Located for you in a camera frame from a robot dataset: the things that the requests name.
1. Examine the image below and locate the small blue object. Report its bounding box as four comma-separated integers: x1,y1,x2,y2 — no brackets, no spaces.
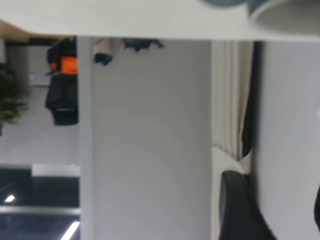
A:
93,51,115,67

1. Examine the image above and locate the dark grey ceramic cup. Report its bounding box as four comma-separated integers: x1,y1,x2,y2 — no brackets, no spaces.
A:
201,0,320,34

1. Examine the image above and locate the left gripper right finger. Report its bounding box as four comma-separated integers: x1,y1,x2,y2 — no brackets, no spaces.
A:
313,184,320,226

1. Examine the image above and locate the white room column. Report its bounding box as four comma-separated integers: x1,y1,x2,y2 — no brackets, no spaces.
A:
76,36,96,240

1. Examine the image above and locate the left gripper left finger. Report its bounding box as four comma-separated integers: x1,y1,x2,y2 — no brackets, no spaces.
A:
218,170,277,240

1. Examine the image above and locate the orange bag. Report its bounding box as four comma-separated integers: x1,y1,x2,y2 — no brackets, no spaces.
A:
49,55,80,76

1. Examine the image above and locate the dark teal object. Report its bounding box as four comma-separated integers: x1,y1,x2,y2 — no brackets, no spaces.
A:
121,38,165,53

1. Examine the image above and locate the ceiling light strip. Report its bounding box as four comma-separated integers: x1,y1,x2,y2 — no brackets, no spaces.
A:
59,219,81,240

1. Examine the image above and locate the white pleated curtain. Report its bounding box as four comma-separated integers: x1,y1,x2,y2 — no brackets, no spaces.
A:
211,40,254,161

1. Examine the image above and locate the green potted plant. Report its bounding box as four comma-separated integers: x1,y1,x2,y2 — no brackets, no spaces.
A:
0,64,29,136

